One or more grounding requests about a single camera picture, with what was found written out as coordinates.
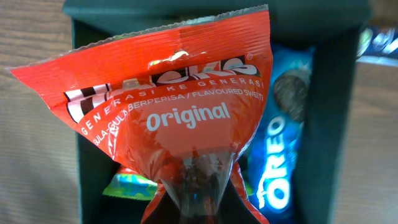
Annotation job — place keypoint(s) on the green Haribo gummy bag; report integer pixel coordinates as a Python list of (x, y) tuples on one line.
[(127, 183)]

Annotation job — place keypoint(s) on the red Hacks candy bag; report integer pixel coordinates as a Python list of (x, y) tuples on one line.
[(178, 104)]

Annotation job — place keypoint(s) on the blue Oreo cookie pack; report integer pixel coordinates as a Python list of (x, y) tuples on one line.
[(273, 151)]

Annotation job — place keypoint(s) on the blue Dairy Milk chocolate bar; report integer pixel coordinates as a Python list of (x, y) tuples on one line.
[(378, 45)]

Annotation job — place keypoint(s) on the dark green open box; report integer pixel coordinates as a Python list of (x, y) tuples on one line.
[(331, 26)]

